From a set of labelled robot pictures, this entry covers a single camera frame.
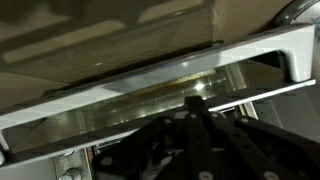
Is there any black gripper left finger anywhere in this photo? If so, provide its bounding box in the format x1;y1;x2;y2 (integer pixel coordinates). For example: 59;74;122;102
91;95;216;180

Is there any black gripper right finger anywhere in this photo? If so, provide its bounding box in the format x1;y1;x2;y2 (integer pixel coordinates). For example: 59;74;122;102
192;95;320;180

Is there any glass oven door with handle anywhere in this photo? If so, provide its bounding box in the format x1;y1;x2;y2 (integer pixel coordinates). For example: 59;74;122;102
0;0;317;168

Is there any silver bracket with bolt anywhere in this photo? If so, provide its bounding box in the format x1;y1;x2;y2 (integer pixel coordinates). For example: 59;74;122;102
52;148;93;180

